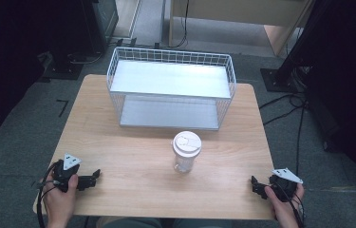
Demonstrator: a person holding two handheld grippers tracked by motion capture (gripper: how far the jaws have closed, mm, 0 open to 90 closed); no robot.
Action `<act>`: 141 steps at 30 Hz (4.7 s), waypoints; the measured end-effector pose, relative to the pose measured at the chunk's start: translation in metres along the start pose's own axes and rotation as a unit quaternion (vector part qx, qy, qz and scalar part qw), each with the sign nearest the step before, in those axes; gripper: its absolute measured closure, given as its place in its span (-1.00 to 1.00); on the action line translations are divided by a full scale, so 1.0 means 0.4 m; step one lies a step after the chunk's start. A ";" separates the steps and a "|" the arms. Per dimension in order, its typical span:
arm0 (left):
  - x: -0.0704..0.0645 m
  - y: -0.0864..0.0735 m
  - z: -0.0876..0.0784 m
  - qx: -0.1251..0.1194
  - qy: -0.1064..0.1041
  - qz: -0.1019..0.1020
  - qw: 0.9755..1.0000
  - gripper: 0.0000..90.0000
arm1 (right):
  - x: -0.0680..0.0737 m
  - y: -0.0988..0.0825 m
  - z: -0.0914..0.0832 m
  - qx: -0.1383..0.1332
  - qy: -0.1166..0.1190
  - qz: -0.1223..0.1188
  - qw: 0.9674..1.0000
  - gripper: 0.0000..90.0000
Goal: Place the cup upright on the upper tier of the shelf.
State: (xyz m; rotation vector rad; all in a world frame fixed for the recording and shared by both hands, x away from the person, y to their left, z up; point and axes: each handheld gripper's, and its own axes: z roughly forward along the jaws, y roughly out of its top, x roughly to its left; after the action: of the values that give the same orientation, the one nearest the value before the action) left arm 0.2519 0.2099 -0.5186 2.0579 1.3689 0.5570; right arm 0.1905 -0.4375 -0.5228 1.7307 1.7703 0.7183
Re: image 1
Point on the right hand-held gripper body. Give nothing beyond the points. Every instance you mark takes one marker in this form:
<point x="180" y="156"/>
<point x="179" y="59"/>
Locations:
<point x="284" y="185"/>

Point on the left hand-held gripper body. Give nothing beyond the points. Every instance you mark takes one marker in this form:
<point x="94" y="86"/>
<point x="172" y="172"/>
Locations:
<point x="65" y="173"/>

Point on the person's right hand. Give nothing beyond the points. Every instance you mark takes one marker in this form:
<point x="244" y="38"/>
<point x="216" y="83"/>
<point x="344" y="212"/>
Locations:
<point x="282" y="207"/>

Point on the person's left hand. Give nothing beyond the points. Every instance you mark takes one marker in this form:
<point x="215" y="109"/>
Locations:
<point x="59" y="202"/>

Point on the clear cup with white lid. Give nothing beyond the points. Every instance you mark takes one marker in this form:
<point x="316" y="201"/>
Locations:
<point x="186" y="148"/>

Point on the black cabinet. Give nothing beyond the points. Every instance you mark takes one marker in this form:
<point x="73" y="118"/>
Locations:
<point x="101" y="22"/>

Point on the light wooden desk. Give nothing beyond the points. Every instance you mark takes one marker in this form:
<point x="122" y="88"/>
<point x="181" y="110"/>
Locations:
<point x="239" y="11"/>

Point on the black stand base plate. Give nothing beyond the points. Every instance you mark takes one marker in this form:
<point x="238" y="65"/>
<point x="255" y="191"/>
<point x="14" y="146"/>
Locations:
<point x="61" y="68"/>
<point x="277" y="80"/>

